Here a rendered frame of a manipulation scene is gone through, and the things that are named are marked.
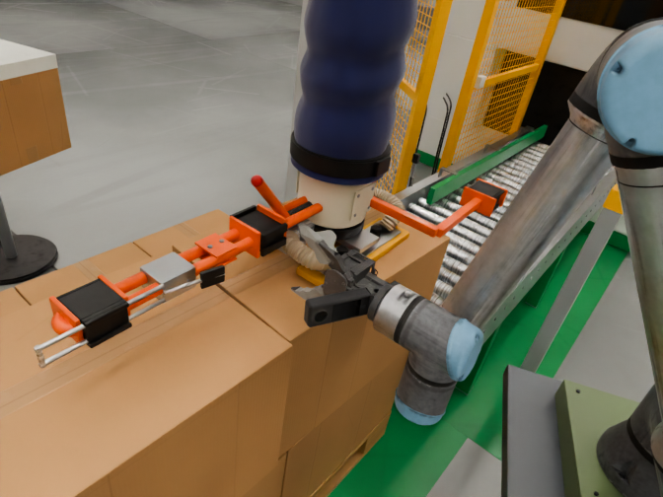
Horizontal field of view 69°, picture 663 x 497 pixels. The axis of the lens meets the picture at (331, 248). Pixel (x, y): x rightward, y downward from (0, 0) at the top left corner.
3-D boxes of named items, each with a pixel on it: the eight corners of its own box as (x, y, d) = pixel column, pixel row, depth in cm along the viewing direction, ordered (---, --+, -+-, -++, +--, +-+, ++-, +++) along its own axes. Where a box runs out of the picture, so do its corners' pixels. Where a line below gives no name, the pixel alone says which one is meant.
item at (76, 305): (106, 297, 80) (101, 273, 77) (131, 319, 77) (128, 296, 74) (54, 321, 74) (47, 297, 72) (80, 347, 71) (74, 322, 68)
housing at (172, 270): (174, 269, 89) (173, 249, 86) (197, 287, 86) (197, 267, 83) (140, 286, 84) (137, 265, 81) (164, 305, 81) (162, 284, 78)
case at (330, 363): (326, 279, 173) (341, 179, 151) (417, 341, 153) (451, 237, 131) (179, 362, 134) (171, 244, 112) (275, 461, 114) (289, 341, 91)
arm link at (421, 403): (450, 394, 92) (469, 348, 86) (435, 441, 83) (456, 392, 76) (404, 375, 95) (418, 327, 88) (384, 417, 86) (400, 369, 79)
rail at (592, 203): (609, 184, 324) (623, 158, 313) (618, 187, 321) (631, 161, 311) (445, 365, 166) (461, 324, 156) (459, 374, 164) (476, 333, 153)
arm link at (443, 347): (453, 397, 76) (472, 352, 70) (386, 355, 81) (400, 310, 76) (477, 366, 82) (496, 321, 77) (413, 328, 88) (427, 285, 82)
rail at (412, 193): (517, 150, 355) (527, 125, 344) (524, 153, 352) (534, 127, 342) (306, 275, 197) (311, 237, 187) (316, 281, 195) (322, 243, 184)
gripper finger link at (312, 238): (315, 216, 91) (341, 256, 91) (294, 227, 87) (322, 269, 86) (324, 208, 89) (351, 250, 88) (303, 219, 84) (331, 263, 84)
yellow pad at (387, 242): (378, 222, 132) (381, 206, 130) (408, 238, 128) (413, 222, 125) (295, 274, 109) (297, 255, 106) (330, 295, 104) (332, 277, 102)
